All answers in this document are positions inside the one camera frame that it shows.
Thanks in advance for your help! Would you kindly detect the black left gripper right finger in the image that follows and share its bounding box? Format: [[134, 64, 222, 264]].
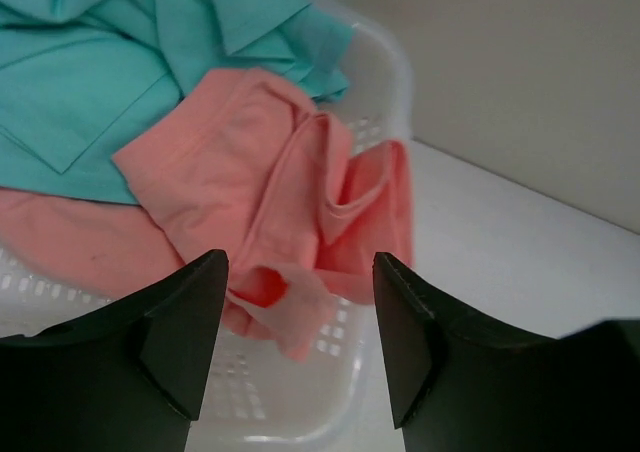
[[373, 253, 639, 451]]

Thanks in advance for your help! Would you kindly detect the teal t shirt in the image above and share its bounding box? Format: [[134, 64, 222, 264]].
[[1, 0, 352, 205]]

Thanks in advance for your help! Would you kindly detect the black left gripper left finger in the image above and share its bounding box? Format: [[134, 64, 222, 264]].
[[1, 250, 229, 451]]

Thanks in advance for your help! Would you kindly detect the white plastic basket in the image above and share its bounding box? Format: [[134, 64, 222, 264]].
[[1, 0, 413, 451]]

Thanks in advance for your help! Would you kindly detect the pink t shirt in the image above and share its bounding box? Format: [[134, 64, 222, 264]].
[[1, 69, 413, 360]]

